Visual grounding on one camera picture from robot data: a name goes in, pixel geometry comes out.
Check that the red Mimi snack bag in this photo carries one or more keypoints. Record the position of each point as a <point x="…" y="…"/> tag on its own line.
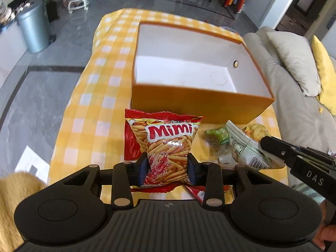
<point x="166" y="138"/>

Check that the orange cardboard box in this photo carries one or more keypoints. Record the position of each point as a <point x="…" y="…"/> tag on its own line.
<point x="185" y="70"/>

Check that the yellow fuzzy rug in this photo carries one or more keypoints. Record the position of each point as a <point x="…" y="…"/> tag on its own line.
<point x="14" y="189"/>

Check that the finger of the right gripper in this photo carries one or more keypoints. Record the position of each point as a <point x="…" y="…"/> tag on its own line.
<point x="281" y="149"/>

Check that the green snack packet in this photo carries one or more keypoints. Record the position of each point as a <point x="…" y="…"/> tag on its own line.
<point x="232" y="146"/>

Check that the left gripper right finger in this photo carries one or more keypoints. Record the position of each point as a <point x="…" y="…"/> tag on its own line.
<point x="208" y="175"/>

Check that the red cracker packet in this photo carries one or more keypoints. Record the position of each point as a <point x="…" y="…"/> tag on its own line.
<point x="197" y="192"/>

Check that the yellow cushion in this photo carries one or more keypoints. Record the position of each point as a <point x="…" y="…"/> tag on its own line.
<point x="326" y="73"/>

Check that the small white rolling stool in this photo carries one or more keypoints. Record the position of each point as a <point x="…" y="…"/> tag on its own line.
<point x="77" y="4"/>

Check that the grey metal trash can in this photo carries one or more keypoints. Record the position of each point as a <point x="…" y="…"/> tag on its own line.
<point x="34" y="24"/>

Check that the beige cushion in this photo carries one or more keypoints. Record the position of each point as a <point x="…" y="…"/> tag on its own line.
<point x="295" y="52"/>

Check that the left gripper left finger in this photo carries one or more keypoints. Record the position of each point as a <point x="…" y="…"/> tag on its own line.
<point x="126" y="175"/>

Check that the yellow checkered tablecloth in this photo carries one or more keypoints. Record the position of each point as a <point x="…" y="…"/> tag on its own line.
<point x="92" y="130"/>

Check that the beige sofa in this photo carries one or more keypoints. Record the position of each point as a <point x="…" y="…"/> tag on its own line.
<point x="299" y="119"/>

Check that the yellow biscuit packet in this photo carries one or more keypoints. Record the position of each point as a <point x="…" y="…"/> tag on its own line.
<point x="256" y="131"/>

